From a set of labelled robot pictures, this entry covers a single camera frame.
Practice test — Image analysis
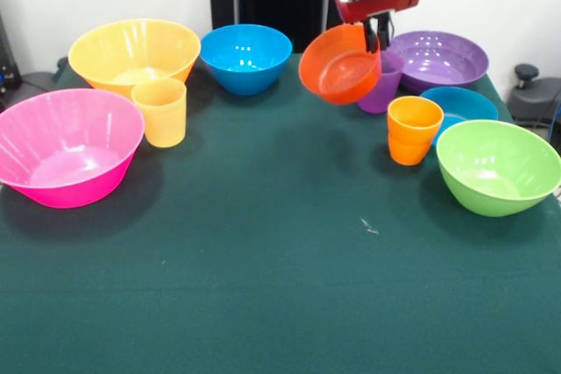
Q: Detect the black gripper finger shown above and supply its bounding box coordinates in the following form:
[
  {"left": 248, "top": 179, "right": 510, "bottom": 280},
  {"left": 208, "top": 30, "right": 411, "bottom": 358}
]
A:
[
  {"left": 376, "top": 12, "right": 394, "bottom": 50},
  {"left": 361, "top": 18, "right": 380, "bottom": 53}
]

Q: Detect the dark grey round base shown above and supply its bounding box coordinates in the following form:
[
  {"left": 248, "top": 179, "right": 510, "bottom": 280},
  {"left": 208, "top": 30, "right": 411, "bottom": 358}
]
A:
[
  {"left": 508, "top": 63, "right": 561, "bottom": 128},
  {"left": 19, "top": 56, "right": 69, "bottom": 86}
]

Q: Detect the purple bowl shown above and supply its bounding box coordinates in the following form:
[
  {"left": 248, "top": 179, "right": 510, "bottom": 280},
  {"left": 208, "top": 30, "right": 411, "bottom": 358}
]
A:
[{"left": 385, "top": 30, "right": 490, "bottom": 95}]

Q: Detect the black electronics box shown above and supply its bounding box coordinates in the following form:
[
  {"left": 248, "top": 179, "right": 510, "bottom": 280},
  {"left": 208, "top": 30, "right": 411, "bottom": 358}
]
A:
[{"left": 0, "top": 12, "right": 23, "bottom": 91}]

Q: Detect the shallow blue bowl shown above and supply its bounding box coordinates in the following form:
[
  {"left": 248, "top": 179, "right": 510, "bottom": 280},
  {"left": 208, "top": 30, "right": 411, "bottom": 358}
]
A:
[{"left": 419, "top": 86, "right": 500, "bottom": 147}]

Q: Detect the small red-orange bowl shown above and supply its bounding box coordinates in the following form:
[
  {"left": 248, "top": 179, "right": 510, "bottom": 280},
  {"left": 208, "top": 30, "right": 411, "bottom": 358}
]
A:
[{"left": 298, "top": 23, "right": 382, "bottom": 106}]

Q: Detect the purple cup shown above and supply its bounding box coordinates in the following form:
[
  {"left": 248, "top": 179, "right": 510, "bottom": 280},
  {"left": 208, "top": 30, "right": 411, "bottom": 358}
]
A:
[{"left": 356, "top": 50, "right": 405, "bottom": 115}]

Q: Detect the yellow cup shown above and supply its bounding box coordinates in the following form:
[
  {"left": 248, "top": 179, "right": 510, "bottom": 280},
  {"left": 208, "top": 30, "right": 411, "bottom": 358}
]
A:
[{"left": 131, "top": 77, "right": 188, "bottom": 149}]

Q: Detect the pink bowl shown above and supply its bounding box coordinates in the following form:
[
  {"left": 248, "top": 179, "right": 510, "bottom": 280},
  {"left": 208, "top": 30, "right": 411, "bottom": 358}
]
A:
[{"left": 0, "top": 88, "right": 146, "bottom": 209}]

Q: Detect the dark green table cloth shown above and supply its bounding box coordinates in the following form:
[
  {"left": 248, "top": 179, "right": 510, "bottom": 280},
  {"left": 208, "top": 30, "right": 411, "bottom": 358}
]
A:
[{"left": 0, "top": 53, "right": 561, "bottom": 374}]

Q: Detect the lime green bowl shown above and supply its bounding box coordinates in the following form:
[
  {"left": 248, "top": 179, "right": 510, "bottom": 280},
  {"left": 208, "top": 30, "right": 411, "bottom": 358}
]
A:
[{"left": 436, "top": 119, "right": 561, "bottom": 218}]

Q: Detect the deep blue bowl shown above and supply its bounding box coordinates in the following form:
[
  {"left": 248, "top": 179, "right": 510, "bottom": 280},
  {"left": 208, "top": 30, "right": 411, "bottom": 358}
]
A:
[{"left": 200, "top": 24, "right": 294, "bottom": 96}]

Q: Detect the large yellow-orange bowl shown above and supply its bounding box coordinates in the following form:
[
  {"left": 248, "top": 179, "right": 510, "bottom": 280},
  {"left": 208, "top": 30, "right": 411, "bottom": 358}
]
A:
[{"left": 67, "top": 18, "right": 202, "bottom": 101}]

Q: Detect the orange cup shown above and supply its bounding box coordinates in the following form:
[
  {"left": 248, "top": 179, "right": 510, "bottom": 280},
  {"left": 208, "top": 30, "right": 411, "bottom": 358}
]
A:
[{"left": 387, "top": 95, "right": 445, "bottom": 166}]

